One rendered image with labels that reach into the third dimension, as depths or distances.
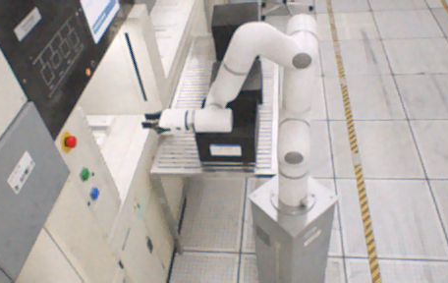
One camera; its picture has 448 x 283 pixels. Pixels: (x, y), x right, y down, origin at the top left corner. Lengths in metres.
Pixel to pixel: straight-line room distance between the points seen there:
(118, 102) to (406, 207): 1.85
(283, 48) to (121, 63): 0.98
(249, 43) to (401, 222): 1.79
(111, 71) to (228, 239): 1.24
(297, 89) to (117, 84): 1.02
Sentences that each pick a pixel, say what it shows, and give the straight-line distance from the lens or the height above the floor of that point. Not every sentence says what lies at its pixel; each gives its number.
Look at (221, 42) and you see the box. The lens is 2.52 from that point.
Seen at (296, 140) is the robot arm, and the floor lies 1.18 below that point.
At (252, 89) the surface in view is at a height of 0.86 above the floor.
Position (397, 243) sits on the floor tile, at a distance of 2.63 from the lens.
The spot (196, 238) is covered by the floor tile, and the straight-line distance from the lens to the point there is 2.59.
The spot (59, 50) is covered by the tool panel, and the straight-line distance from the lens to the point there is 1.30.
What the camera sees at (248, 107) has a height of 0.88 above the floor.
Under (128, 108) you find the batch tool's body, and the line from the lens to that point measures 2.12.
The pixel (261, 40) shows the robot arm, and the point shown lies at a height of 1.54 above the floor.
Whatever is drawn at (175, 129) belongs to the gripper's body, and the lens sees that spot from 1.48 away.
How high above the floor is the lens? 2.15
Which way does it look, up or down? 43 degrees down
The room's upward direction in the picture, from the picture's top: 8 degrees counter-clockwise
